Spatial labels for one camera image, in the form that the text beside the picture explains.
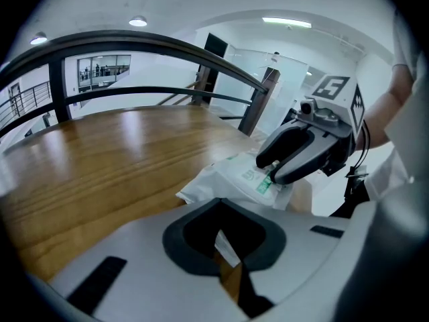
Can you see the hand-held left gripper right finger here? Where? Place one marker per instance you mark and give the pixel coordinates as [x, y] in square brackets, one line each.
[301, 247]

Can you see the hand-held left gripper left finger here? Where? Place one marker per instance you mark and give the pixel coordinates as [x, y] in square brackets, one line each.
[140, 257]

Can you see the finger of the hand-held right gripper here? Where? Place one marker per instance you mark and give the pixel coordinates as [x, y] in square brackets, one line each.
[305, 163]
[268, 149]

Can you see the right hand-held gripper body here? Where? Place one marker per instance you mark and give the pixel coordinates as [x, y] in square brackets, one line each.
[335, 119]

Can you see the white wet wipes packet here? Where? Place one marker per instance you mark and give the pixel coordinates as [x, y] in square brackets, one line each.
[218, 183]

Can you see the person's right forearm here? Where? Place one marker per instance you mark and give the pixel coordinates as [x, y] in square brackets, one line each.
[382, 119]

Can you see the black pocket device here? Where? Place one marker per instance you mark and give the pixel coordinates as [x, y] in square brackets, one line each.
[357, 193]

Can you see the person's t-shirt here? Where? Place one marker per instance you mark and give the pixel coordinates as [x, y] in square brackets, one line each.
[402, 166]

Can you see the glass partition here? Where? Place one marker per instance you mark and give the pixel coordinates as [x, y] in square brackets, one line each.
[244, 59]

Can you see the ceiling strip light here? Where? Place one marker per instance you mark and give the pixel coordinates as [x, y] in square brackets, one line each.
[286, 22]

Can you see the wooden table with hairpin legs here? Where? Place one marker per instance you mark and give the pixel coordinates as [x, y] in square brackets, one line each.
[100, 153]

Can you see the black door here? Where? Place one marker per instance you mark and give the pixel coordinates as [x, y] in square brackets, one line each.
[216, 45]

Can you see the distant glass window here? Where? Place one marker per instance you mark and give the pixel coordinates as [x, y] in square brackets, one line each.
[104, 72]

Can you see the round ceiling lamp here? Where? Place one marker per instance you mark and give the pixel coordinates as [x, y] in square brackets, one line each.
[38, 39]
[137, 21]

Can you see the black metal railing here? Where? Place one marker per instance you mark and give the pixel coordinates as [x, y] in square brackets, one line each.
[117, 39]

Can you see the brown wooden newel post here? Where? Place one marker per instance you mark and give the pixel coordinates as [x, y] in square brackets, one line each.
[263, 102]

